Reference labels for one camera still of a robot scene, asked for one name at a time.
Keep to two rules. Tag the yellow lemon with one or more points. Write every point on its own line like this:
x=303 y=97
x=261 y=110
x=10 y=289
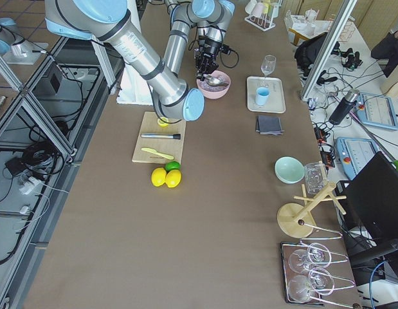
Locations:
x=158 y=176
x=173 y=178

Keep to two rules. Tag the yellow plastic knife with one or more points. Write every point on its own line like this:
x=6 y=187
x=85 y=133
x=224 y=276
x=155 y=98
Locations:
x=155 y=152

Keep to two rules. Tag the black bag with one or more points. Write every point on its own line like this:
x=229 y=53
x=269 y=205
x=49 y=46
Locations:
x=308 y=51

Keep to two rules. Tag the steel muddler black tip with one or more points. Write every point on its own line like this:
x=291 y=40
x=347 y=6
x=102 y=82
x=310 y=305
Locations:
x=176 y=136

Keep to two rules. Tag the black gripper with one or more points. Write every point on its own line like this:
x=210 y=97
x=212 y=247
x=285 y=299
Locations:
x=210 y=48

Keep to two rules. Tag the black water bottle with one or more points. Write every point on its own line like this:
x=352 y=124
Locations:
x=344 y=107

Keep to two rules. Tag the yellow lemon upper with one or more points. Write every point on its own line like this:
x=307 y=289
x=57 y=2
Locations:
x=158 y=176

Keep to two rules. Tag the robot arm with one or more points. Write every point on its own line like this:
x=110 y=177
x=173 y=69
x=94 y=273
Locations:
x=211 y=19
x=172 y=97

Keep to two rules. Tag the bamboo cutting board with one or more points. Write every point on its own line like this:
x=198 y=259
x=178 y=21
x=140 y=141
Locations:
x=168 y=146

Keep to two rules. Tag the clear wine glass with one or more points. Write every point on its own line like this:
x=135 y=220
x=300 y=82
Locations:
x=267 y=67

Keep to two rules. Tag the white cup rack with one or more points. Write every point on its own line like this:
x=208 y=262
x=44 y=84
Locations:
x=261 y=14

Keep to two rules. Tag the grey folded cloth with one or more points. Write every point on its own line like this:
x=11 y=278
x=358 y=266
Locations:
x=268 y=125

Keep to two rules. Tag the cream serving tray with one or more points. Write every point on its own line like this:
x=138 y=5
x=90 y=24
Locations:
x=276 y=100

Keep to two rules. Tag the green lime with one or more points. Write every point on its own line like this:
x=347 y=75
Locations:
x=173 y=165

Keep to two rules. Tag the pink bowl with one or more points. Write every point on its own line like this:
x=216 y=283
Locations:
x=215 y=92

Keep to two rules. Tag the light blue cup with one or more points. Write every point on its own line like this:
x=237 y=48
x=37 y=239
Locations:
x=261 y=96

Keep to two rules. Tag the pile of clear ice cubes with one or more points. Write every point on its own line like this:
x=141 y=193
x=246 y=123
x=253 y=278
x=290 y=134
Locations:
x=217 y=88

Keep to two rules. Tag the blue teach pendant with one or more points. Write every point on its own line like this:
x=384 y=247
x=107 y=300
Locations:
x=354 y=154
x=376 y=110

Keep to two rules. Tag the black monitor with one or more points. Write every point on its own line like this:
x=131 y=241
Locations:
x=372 y=199

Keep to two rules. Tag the wooden mug tree stand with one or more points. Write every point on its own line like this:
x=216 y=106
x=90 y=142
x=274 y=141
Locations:
x=296 y=220

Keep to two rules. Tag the half lemon slice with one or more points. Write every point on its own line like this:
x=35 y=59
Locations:
x=163 y=122

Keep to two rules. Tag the yellow lemon lower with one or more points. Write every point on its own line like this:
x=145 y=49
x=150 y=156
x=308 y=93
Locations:
x=173 y=178

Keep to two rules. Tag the black glass tray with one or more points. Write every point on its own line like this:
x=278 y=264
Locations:
x=307 y=280

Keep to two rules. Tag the stainless steel ice scoop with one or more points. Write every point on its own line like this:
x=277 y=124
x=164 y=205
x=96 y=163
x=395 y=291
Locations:
x=212 y=82

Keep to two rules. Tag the mint green bowl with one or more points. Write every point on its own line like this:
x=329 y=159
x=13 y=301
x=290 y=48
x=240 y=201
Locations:
x=289 y=170

